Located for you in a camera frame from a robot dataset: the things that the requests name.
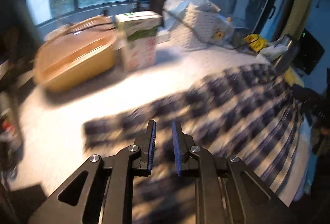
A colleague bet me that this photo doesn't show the white green milk carton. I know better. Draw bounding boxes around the white green milk carton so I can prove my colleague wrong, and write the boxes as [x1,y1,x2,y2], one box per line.
[115,11,162,72]

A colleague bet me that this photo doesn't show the white woven plastic basket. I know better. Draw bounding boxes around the white woven plastic basket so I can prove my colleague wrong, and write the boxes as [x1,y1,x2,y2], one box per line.
[168,5,219,51]

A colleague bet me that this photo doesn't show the white plastic bag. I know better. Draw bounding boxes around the white plastic bag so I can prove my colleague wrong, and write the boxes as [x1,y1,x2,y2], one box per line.
[163,0,220,30]

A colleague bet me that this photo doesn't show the white jar with bear label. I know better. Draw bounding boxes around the white jar with bear label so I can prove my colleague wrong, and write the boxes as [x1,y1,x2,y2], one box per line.
[211,15,234,45]

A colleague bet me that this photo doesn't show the yellow plush toy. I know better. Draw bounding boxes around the yellow plush toy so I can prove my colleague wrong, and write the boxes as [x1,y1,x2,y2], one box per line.
[244,33,267,53]

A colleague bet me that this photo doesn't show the yellow sponge block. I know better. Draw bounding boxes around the yellow sponge block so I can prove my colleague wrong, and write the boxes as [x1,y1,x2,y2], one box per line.
[283,67,304,87]

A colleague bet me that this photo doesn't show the black monitor screen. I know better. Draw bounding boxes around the black monitor screen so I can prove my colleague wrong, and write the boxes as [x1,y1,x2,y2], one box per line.
[293,29,325,75]

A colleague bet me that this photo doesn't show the blue beige plaid pants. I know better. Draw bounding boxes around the blue beige plaid pants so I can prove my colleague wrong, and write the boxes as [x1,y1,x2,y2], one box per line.
[83,64,303,223]

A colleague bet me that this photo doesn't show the black cable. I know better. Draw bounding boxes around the black cable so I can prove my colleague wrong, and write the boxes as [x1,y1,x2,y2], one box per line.
[164,9,261,50]

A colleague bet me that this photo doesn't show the beige plastic basin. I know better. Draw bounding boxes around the beige plastic basin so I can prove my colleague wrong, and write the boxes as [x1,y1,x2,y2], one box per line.
[33,15,118,93]

